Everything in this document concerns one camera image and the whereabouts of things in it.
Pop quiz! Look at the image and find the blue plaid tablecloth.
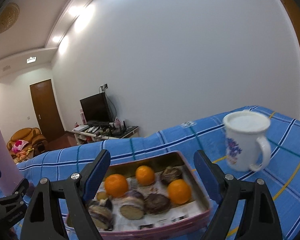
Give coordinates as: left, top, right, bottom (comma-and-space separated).
0, 105, 300, 240

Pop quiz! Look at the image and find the dark passion fruit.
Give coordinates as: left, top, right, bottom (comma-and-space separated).
144, 193, 171, 215
160, 166, 183, 186

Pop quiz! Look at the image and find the small yellow-brown fruit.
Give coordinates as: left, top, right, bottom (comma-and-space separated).
96, 191, 109, 201

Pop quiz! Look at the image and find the orange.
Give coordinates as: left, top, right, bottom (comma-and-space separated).
104, 174, 129, 198
135, 165, 155, 186
167, 179, 192, 205

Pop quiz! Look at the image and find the pink metal tin box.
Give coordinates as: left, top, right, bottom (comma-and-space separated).
65, 151, 212, 240

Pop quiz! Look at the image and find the black television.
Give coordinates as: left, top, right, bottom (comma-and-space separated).
80, 92, 113, 122

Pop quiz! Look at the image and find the round purple turnip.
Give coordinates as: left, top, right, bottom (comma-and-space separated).
125, 190, 144, 201

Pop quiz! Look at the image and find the orange armchair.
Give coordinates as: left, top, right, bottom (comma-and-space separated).
7, 127, 48, 163

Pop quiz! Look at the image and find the white floral mug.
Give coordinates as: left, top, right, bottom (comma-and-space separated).
223, 110, 271, 172

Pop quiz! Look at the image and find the brown wooden door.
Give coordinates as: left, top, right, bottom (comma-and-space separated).
30, 79, 65, 142

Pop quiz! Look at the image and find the white TV stand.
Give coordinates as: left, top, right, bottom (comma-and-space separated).
71, 126, 139, 145

